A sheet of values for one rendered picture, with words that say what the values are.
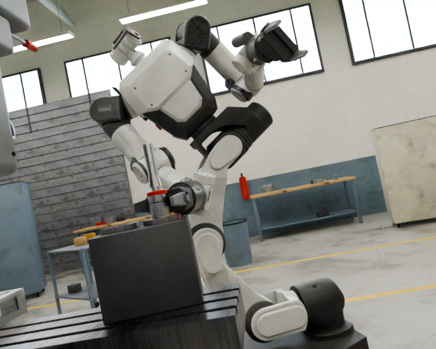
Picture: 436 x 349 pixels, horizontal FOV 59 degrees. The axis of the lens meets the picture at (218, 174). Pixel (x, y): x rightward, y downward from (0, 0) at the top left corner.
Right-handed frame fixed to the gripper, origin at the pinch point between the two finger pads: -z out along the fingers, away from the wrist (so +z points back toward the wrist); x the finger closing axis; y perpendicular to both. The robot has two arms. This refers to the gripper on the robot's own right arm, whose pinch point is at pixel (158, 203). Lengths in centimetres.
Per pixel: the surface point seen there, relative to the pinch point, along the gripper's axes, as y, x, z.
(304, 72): 204, 59, 756
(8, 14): 57, 33, -3
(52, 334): -23.3, 22.2, -16.3
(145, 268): -13.1, 1.7, -7.5
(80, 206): 17, 575, 593
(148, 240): -7.4, 0.2, -6.8
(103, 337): -23.3, 6.6, -18.5
